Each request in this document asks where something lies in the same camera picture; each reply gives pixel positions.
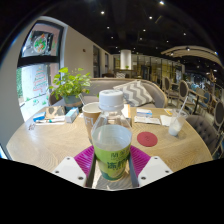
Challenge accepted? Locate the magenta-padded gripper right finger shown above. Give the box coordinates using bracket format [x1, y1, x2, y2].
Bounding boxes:
[127, 144, 175, 188]

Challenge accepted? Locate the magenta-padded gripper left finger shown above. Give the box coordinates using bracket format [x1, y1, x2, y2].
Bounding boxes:
[51, 144, 98, 189]

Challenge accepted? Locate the clear bottle with green label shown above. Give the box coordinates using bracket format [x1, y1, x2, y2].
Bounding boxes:
[90, 89, 133, 182]

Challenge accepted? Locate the flat round red coaster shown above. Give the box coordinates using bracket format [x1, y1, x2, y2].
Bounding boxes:
[136, 131, 159, 148]

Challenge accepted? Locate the white printed leaflet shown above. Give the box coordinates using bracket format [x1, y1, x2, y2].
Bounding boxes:
[133, 115, 162, 126]

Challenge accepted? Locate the white paper napkin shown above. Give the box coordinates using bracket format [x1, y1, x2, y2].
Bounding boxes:
[159, 114, 173, 127]

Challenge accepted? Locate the brown ribbed mug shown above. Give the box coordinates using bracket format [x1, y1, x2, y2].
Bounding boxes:
[81, 101, 102, 144]

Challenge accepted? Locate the long white pen-like item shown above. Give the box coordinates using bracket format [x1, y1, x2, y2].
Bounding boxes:
[34, 116, 67, 126]

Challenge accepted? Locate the white and blue tissue pack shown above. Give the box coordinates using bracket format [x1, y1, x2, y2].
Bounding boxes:
[64, 106, 80, 124]

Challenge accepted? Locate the blue and white card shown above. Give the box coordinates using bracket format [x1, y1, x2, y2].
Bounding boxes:
[135, 108, 153, 118]

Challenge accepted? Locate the small blue box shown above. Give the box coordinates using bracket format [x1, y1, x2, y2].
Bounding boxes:
[32, 111, 47, 123]

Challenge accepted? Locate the grey white chevron cushion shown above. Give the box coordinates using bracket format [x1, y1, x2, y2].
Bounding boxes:
[112, 79, 155, 108]

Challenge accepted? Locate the group of wooden dining chairs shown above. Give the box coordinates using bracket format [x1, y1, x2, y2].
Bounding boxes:
[161, 76, 224, 134]

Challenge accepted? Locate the potted green leafy plant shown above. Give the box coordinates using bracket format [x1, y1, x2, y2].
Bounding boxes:
[48, 66, 93, 108]

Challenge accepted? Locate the colourful framed window poster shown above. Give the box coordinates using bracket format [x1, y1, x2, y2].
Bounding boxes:
[21, 23, 64, 58]

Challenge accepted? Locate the group of ceiling lights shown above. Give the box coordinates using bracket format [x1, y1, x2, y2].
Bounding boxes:
[96, 0, 221, 58]

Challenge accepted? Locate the grey sofa with wooden frame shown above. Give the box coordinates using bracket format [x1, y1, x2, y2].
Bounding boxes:
[78, 77, 169, 109]

